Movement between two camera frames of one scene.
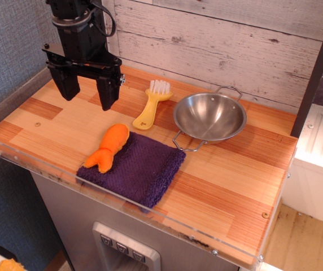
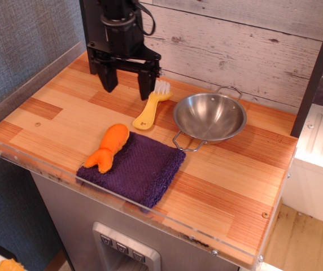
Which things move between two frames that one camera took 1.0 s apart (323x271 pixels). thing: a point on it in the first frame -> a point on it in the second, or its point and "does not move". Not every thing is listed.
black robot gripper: (83, 53) -> (122, 46)
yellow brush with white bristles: (160, 90) does not move
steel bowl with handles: (208, 117) does not move
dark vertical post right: (318, 73) does not move
